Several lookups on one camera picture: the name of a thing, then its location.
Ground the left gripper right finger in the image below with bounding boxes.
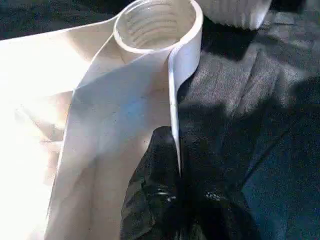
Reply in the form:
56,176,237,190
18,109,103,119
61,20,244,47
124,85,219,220
174,172,253,240

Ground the white plastic table leg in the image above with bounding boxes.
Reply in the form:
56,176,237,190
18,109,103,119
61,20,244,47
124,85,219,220
199,0,273,31

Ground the white plastic table top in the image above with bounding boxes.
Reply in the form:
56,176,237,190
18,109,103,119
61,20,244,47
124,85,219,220
0,0,204,240

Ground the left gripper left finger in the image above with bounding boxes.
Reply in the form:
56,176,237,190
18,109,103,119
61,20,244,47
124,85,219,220
119,125,182,240

